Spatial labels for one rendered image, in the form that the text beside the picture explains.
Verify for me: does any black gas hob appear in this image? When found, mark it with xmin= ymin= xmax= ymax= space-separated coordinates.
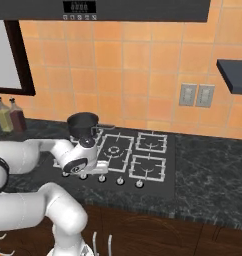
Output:
xmin=52 ymin=127 xmax=177 ymax=202

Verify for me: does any dark wall shelf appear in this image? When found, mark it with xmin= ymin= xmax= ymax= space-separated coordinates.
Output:
xmin=215 ymin=58 xmax=242 ymax=96

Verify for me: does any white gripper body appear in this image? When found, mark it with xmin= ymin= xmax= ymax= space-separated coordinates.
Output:
xmin=83 ymin=160 xmax=110 ymax=176

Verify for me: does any dark grey range hood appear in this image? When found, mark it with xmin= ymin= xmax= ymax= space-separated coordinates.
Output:
xmin=0 ymin=0 xmax=212 ymax=23

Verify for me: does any dark red vinegar bottle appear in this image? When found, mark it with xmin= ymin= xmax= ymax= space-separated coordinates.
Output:
xmin=8 ymin=97 xmax=28 ymax=133

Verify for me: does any yellow oil bottle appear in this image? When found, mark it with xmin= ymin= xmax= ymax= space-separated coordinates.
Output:
xmin=0 ymin=96 xmax=14 ymax=134

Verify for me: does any grey wall socket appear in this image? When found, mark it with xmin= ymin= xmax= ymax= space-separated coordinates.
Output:
xmin=178 ymin=82 xmax=198 ymax=108
xmin=195 ymin=83 xmax=216 ymax=109

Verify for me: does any dark framed window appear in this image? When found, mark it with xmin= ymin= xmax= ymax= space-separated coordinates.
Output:
xmin=0 ymin=19 xmax=37 ymax=97

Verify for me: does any dark wood cupboard door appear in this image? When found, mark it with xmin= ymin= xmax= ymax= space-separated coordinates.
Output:
xmin=192 ymin=222 xmax=242 ymax=256
xmin=100 ymin=207 xmax=206 ymax=256
xmin=0 ymin=203 xmax=104 ymax=256

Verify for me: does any black cooking pot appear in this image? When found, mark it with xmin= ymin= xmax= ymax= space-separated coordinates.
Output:
xmin=66 ymin=111 xmax=116 ymax=139

